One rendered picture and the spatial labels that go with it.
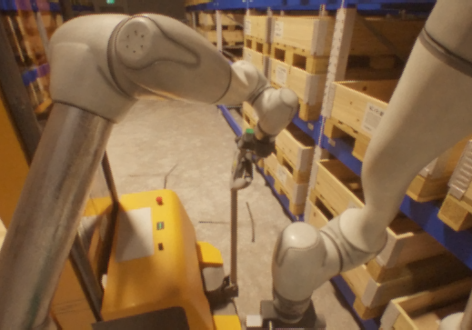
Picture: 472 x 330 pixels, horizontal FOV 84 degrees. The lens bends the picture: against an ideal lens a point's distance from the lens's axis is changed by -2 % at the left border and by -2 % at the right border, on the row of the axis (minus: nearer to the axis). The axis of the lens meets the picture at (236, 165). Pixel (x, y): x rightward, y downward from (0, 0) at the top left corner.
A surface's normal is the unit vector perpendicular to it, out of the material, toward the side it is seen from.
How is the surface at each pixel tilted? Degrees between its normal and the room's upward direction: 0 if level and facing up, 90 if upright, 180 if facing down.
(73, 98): 86
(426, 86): 100
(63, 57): 56
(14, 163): 90
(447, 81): 105
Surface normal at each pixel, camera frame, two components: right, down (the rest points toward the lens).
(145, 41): -0.28, 0.07
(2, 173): 0.25, 0.48
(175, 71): 0.52, 0.66
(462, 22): -0.94, 0.25
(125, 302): 0.00, -0.87
